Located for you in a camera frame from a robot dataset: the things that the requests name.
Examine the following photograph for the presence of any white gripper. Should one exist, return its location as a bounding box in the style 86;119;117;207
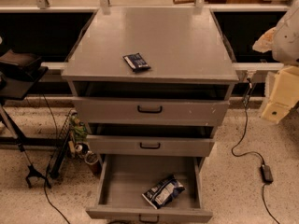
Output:
252;27;299;124

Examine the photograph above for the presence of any blue white chip bag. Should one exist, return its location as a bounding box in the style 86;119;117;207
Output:
142;175;185;209

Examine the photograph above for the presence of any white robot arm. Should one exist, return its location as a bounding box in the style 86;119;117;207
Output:
252;1;299;124

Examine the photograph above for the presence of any grey drawer cabinet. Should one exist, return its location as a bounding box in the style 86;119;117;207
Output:
61;6;240;173

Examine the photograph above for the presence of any grey top drawer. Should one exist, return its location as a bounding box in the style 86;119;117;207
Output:
73;90;229;126

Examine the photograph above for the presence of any grey drawer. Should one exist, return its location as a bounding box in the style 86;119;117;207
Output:
73;90;229;126
88;124;214;157
86;155;212;224

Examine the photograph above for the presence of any grey bottom drawer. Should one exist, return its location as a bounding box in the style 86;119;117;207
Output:
86;155;212;224

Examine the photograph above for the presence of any grey middle drawer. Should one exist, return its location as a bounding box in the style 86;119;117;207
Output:
88;124;214;157

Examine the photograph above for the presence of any green snack bag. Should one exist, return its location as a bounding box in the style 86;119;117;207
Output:
69;113;88;143

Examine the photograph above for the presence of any black power adapter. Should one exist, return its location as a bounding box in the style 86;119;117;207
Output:
260;164;274;184

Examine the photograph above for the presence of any dark blue snack packet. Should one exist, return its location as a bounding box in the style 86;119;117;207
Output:
123;53;150;72

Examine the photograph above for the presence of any brown cup with lid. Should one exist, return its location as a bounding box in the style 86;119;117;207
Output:
84;151;101;175

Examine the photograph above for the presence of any metal soda can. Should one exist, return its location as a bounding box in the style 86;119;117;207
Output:
75;143;89;155

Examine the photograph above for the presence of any black tray on stand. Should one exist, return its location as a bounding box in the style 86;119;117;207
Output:
0;49;49;100

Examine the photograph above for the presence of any black tripod stand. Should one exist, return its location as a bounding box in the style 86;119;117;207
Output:
0;105;51;189

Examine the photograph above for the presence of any grey metal rail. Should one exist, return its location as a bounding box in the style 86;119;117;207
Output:
233;63;283;83

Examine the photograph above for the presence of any black power cable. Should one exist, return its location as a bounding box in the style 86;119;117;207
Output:
230;77;281;224

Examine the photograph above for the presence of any black wire basket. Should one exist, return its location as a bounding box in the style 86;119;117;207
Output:
47;109;76;179

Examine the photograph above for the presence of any black thin cable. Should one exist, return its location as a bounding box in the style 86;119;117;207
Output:
38;93;72;224

